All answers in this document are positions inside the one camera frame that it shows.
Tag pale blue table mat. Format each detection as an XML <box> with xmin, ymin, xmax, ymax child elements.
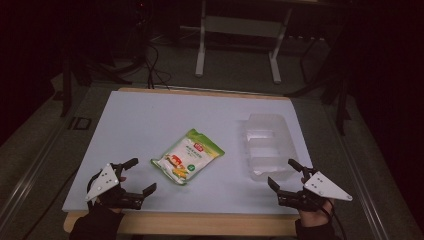
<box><xmin>62</xmin><ymin>90</ymin><xmax>314</xmax><ymax>215</ymax></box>

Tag white metal stand frame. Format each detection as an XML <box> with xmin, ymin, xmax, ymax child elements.
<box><xmin>194</xmin><ymin>0</ymin><xmax>294</xmax><ymax>85</ymax></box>

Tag black floor socket plate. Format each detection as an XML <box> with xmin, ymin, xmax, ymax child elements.
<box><xmin>67</xmin><ymin>116</ymin><xmax>93</xmax><ymax>131</ymax></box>

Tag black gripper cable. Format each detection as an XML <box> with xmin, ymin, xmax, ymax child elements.
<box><xmin>320</xmin><ymin>198</ymin><xmax>348</xmax><ymax>240</ymax></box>

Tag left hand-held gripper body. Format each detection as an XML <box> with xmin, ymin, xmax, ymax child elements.
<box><xmin>84</xmin><ymin>161</ymin><xmax>145</xmax><ymax>211</ymax></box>

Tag metal floor rail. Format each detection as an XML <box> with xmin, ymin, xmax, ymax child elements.
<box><xmin>0</xmin><ymin>113</ymin><xmax>78</xmax><ymax>231</ymax></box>
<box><xmin>328</xmin><ymin>109</ymin><xmax>391</xmax><ymax>240</ymax></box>

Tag clear plastic container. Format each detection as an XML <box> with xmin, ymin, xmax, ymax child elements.
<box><xmin>240</xmin><ymin>113</ymin><xmax>301</xmax><ymax>182</ymax></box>

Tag black floor cables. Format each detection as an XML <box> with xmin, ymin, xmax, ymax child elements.
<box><xmin>133</xmin><ymin>39</ymin><xmax>173</xmax><ymax>90</ymax></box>

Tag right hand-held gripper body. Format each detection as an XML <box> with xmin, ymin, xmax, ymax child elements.
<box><xmin>277</xmin><ymin>170</ymin><xmax>354</xmax><ymax>213</ymax></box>

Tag black metal stand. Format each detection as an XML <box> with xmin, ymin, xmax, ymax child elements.
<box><xmin>284</xmin><ymin>29</ymin><xmax>353</xmax><ymax>137</ymax></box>
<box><xmin>59</xmin><ymin>49</ymin><xmax>134</xmax><ymax>118</ymax></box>

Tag white and green snack packet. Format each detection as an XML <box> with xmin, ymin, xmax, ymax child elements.
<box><xmin>150</xmin><ymin>128</ymin><xmax>226</xmax><ymax>186</ymax></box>

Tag person's left hand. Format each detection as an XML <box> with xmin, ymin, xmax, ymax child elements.
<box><xmin>109</xmin><ymin>175</ymin><xmax>128</xmax><ymax>215</ymax></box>

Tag person's right hand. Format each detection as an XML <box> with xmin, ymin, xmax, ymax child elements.
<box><xmin>299</xmin><ymin>177</ymin><xmax>335</xmax><ymax>229</ymax></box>

